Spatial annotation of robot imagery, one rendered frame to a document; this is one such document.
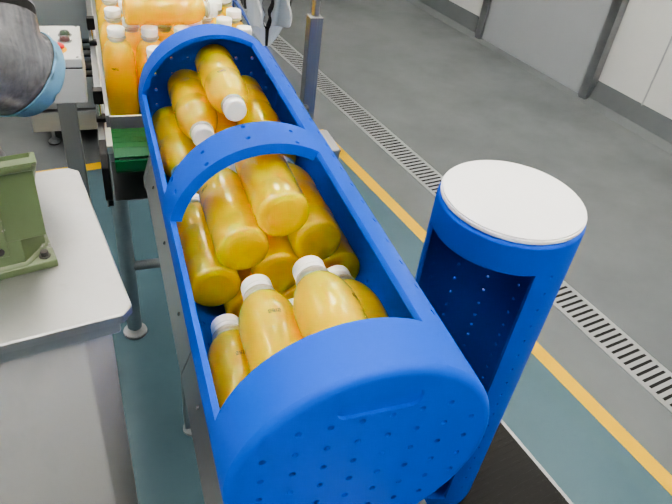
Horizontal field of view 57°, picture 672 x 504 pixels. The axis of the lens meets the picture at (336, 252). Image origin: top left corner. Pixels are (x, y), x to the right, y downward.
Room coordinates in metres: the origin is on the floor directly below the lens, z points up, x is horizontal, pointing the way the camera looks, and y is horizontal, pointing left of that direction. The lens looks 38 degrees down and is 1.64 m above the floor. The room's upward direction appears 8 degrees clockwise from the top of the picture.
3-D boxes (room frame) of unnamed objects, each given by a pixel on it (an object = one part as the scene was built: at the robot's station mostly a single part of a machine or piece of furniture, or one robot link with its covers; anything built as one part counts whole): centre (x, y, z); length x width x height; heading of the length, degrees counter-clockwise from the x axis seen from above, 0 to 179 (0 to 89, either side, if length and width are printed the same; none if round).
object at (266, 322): (0.48, 0.05, 1.12); 0.20 x 0.07 x 0.07; 24
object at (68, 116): (1.29, 0.67, 0.50); 0.04 x 0.04 x 1.00; 24
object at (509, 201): (1.02, -0.32, 1.03); 0.28 x 0.28 x 0.01
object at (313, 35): (1.72, 0.15, 0.55); 0.04 x 0.04 x 1.10; 24
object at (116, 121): (1.30, 0.35, 0.96); 0.40 x 0.01 x 0.03; 114
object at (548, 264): (1.02, -0.32, 0.59); 0.28 x 0.28 x 0.88
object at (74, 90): (1.29, 0.67, 1.05); 0.20 x 0.10 x 0.10; 24
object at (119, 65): (1.39, 0.57, 1.00); 0.07 x 0.07 x 0.20
